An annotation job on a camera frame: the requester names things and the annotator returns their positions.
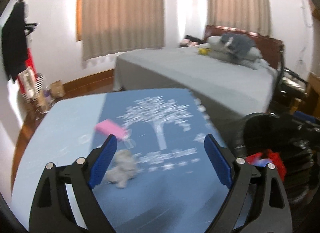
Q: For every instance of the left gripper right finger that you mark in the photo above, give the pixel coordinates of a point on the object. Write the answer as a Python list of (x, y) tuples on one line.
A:
[(256, 200)]

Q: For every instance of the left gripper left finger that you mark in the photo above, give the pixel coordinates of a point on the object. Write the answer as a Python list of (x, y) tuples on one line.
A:
[(64, 200)]

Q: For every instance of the red cloth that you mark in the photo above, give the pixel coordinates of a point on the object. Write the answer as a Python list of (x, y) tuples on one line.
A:
[(261, 159)]

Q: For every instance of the white tissue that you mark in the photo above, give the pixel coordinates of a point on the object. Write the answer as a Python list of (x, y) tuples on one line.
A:
[(124, 169)]

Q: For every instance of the wooden desk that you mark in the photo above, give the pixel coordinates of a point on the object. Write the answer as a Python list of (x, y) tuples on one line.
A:
[(310, 103)]

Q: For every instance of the black chair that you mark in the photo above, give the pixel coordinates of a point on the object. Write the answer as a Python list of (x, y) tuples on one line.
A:
[(289, 91)]

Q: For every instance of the wooden headboard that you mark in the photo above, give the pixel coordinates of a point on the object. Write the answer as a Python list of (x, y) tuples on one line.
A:
[(271, 49)]

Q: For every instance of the grey bed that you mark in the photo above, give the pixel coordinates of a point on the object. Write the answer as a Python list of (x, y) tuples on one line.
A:
[(228, 91)]

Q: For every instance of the dark grey blanket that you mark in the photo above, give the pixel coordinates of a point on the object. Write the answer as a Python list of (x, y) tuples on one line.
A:
[(237, 44)]

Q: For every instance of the folded grey duvet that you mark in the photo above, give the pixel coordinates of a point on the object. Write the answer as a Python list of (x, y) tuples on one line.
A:
[(253, 60)]

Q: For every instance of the wooden coat rack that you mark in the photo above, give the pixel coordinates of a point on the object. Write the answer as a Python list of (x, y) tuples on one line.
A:
[(38, 103)]

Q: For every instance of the blue tree-print tablecloth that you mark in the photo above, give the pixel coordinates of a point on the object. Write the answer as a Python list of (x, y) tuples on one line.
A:
[(176, 188)]

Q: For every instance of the yellow plush toy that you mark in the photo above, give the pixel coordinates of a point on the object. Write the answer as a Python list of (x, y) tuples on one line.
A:
[(204, 51)]

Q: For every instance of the brown paper bag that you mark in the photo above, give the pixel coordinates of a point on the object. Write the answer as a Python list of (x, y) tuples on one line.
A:
[(57, 89)]

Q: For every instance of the right beige curtain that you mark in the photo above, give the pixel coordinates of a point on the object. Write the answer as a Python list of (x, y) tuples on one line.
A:
[(247, 15)]

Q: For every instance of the beige curtain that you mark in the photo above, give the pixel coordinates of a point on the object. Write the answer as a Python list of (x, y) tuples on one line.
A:
[(247, 15), (112, 26)]

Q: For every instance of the striped bag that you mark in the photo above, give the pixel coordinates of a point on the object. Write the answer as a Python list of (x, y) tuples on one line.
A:
[(41, 84)]

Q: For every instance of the beige tote bag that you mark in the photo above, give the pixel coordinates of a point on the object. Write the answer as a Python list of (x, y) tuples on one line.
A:
[(28, 81)]

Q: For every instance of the pink plush toy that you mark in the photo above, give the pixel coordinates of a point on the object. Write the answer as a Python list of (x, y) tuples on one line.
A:
[(186, 43)]

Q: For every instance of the red hanging garment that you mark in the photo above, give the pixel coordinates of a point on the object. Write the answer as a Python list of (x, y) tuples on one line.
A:
[(28, 63)]

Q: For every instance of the black jacket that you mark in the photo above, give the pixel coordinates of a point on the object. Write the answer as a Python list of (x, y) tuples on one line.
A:
[(14, 43)]

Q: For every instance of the left beige curtain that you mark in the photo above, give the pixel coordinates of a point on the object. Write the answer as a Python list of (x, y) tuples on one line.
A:
[(112, 26)]

